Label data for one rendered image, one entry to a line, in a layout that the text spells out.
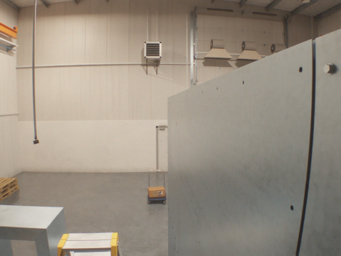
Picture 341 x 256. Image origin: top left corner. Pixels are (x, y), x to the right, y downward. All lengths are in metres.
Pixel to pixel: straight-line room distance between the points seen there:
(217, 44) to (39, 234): 9.18
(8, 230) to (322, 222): 3.59
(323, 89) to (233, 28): 11.43
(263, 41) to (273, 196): 11.83
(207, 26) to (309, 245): 11.14
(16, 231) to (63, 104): 8.29
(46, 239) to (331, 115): 3.41
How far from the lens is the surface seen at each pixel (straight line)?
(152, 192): 7.51
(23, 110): 12.09
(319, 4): 12.80
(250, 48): 10.86
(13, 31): 11.60
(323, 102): 0.26
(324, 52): 0.26
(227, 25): 11.60
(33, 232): 3.49
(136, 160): 10.79
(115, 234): 1.56
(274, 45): 11.49
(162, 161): 10.78
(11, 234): 3.68
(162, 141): 10.59
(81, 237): 1.60
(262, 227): 0.39
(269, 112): 0.35
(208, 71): 10.83
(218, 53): 10.29
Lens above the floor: 3.13
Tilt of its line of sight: 6 degrees down
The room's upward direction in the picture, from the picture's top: straight up
